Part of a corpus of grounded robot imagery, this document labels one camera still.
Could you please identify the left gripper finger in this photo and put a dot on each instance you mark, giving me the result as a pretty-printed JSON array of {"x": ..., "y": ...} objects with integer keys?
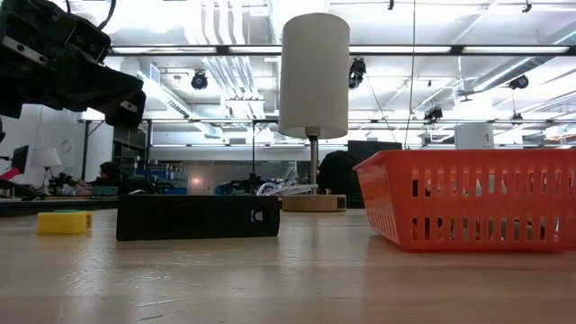
[
  {"x": 99, "y": 87},
  {"x": 130, "y": 110}
]

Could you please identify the green block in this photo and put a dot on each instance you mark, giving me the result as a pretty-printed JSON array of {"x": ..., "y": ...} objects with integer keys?
[{"x": 69, "y": 210}]

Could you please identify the black stapler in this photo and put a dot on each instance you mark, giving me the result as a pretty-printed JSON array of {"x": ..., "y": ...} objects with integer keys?
[{"x": 193, "y": 218}]

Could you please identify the yellow tape dispenser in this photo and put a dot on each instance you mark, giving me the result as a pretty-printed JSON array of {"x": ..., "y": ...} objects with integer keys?
[{"x": 60, "y": 222}]

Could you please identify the black background robot arm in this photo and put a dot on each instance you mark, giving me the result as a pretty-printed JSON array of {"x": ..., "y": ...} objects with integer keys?
[{"x": 245, "y": 184}]

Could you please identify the person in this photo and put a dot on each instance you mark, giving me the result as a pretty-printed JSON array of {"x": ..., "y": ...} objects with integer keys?
[
  {"x": 335, "y": 173},
  {"x": 110, "y": 173}
]

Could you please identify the black ceiling spotlight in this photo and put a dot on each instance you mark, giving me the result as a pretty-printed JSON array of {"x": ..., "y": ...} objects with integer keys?
[
  {"x": 433, "y": 114},
  {"x": 199, "y": 81},
  {"x": 519, "y": 82},
  {"x": 357, "y": 72}
]

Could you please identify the small white background lamp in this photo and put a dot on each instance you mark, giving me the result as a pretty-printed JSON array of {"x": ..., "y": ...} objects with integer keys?
[{"x": 46, "y": 157}]

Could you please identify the blue storage bins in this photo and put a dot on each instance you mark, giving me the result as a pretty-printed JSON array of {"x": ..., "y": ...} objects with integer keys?
[{"x": 177, "y": 191}]

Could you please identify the small dark monitor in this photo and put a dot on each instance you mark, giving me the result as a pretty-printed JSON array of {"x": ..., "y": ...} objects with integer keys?
[{"x": 20, "y": 158}]

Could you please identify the red background bar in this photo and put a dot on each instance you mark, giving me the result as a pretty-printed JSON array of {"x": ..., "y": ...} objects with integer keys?
[{"x": 9, "y": 174}]

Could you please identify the table lamp with white shade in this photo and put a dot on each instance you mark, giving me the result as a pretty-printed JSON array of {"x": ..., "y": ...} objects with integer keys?
[{"x": 314, "y": 72}]

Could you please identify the large dark monitor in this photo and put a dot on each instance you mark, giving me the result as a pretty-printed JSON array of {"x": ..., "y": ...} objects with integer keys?
[{"x": 373, "y": 146}]

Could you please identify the orange plastic basket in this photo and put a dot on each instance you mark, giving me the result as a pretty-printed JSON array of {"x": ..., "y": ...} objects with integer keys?
[{"x": 472, "y": 202}]

